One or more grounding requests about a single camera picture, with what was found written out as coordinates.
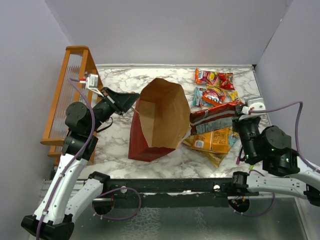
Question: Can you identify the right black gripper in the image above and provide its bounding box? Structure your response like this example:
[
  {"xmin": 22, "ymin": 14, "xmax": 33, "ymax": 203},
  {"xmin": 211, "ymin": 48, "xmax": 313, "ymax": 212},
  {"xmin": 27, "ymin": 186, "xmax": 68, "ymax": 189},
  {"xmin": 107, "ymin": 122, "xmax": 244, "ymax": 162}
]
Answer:
[{"xmin": 230, "ymin": 102, "xmax": 258, "ymax": 162}]

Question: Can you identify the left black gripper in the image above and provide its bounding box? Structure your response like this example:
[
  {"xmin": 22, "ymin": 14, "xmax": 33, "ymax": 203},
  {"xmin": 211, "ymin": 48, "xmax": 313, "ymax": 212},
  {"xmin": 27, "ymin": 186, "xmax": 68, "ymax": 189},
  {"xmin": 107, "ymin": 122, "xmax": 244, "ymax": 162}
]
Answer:
[{"xmin": 86, "ymin": 86, "xmax": 140, "ymax": 134}]

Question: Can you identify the red white chips bag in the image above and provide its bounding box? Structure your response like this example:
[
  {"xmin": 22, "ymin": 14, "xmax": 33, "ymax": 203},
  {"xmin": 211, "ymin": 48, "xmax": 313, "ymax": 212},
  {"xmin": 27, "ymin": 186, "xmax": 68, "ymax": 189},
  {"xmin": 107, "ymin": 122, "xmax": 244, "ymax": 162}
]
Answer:
[{"xmin": 189, "ymin": 102, "xmax": 244, "ymax": 136}]

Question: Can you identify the orange chips bag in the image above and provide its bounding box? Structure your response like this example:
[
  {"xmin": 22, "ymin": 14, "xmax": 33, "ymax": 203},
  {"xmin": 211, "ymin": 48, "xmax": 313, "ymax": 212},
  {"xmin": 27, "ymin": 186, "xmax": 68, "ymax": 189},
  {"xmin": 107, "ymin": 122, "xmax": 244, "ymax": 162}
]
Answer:
[{"xmin": 191, "ymin": 127, "xmax": 229, "ymax": 154}]

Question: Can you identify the yellow M&M's bag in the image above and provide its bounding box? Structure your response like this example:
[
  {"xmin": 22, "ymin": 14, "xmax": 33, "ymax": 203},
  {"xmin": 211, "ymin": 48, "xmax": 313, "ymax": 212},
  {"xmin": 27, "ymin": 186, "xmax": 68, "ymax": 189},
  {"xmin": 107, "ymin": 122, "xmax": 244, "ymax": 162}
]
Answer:
[{"xmin": 228, "ymin": 91, "xmax": 241, "ymax": 103}]

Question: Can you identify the red brown paper bag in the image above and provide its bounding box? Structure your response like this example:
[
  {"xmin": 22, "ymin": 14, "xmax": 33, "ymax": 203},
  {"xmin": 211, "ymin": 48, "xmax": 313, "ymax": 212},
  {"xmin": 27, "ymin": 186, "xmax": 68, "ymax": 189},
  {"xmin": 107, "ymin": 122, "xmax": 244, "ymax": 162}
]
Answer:
[{"xmin": 128, "ymin": 78, "xmax": 191, "ymax": 162}]

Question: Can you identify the gold crispy snack bag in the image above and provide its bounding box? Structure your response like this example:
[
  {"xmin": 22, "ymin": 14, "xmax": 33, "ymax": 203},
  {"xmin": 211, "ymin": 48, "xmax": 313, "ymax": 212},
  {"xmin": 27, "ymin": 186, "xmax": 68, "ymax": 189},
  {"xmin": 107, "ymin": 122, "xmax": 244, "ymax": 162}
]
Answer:
[{"xmin": 183, "ymin": 127, "xmax": 239, "ymax": 168}]

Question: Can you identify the orange white snack packet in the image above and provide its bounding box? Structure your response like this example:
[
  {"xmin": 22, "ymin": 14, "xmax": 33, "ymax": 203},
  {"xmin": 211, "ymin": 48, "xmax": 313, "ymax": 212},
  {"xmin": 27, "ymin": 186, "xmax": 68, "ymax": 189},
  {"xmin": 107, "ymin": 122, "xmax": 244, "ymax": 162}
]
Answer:
[{"xmin": 201, "ymin": 85, "xmax": 227, "ymax": 107}]

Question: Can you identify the red snack packet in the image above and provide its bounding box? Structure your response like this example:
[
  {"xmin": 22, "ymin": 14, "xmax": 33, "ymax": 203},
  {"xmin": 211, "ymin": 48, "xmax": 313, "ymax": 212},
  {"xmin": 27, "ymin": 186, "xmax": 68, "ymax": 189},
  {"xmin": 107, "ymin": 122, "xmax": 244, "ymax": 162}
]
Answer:
[{"xmin": 217, "ymin": 72, "xmax": 235, "ymax": 91}]

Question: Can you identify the green Fox's candy bag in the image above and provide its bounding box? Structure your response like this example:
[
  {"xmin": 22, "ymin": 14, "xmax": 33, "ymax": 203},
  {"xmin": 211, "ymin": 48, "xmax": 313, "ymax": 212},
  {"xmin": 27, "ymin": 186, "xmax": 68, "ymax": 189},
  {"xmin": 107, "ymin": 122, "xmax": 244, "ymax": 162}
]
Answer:
[{"xmin": 193, "ymin": 87, "xmax": 206, "ymax": 107}]

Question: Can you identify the colourful Fox's fruits bag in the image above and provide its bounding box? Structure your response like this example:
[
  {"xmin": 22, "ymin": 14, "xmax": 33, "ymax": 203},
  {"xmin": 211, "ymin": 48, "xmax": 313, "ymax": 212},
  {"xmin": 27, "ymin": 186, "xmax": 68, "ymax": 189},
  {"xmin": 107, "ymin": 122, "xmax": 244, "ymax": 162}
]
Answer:
[{"xmin": 195, "ymin": 68, "xmax": 220, "ymax": 86}]

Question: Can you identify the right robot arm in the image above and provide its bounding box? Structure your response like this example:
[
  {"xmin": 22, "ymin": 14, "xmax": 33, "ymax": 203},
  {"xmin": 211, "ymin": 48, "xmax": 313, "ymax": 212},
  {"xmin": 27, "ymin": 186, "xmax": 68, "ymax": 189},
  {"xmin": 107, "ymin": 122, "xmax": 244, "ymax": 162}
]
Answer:
[{"xmin": 229, "ymin": 117, "xmax": 320, "ymax": 207}]

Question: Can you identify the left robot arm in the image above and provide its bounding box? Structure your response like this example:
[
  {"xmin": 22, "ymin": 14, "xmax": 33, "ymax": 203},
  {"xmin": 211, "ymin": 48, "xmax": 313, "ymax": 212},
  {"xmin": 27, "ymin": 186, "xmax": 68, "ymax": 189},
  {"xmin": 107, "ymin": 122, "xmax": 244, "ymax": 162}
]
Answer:
[{"xmin": 21, "ymin": 87, "xmax": 140, "ymax": 240}]

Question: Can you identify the pink marker pen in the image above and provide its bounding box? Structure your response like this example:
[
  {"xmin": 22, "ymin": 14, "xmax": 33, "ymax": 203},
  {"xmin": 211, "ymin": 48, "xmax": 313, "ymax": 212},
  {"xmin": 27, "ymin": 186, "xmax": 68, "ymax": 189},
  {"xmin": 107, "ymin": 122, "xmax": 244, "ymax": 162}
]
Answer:
[{"xmin": 236, "ymin": 153, "xmax": 242, "ymax": 165}]

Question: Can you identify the wooden rack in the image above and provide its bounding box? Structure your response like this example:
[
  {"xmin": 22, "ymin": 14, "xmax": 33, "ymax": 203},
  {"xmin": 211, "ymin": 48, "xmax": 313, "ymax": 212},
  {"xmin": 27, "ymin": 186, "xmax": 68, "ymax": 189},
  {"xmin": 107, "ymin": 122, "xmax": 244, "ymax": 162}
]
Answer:
[{"xmin": 40, "ymin": 45, "xmax": 98, "ymax": 167}]

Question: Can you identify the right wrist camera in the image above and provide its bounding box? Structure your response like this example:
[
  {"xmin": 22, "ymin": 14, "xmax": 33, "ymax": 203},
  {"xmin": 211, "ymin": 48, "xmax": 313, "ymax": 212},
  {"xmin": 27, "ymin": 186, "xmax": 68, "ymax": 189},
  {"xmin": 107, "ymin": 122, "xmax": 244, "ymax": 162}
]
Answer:
[{"xmin": 235, "ymin": 97, "xmax": 266, "ymax": 120}]

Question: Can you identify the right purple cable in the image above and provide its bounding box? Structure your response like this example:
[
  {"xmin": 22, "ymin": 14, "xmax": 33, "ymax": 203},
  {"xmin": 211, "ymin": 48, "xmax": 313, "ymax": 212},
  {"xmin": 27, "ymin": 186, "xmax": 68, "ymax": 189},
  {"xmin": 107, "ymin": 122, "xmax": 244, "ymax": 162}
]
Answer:
[{"xmin": 229, "ymin": 101, "xmax": 320, "ymax": 217}]

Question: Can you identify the purple cable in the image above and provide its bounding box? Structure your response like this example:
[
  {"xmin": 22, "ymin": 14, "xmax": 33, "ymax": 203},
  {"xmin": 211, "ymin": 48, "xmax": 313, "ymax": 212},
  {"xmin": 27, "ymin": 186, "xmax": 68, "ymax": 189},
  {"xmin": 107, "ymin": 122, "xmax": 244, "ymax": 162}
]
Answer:
[
  {"xmin": 36, "ymin": 77, "xmax": 143, "ymax": 240},
  {"xmin": 229, "ymin": 101, "xmax": 320, "ymax": 217}
]

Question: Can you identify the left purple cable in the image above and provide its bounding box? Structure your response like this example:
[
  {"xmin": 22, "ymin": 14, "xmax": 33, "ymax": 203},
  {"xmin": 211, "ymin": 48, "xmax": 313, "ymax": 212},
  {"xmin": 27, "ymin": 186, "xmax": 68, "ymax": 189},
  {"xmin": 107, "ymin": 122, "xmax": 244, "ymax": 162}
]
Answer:
[{"xmin": 36, "ymin": 77, "xmax": 143, "ymax": 240}]

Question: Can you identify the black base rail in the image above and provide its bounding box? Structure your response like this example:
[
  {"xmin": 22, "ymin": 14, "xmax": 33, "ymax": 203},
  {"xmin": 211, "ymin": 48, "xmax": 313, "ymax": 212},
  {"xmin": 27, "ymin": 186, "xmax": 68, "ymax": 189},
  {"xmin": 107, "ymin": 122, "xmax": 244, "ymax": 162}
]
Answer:
[{"xmin": 89, "ymin": 171, "xmax": 258, "ymax": 209}]

